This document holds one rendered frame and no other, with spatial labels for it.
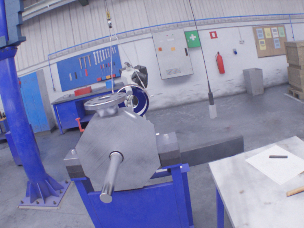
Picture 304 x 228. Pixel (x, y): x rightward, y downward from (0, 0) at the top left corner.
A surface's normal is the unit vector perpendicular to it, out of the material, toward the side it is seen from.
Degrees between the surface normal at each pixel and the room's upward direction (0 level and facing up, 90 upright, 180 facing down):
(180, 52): 90
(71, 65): 90
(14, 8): 90
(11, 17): 90
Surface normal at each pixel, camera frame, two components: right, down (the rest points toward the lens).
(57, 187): 0.35, 0.15
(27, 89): -0.03, 0.24
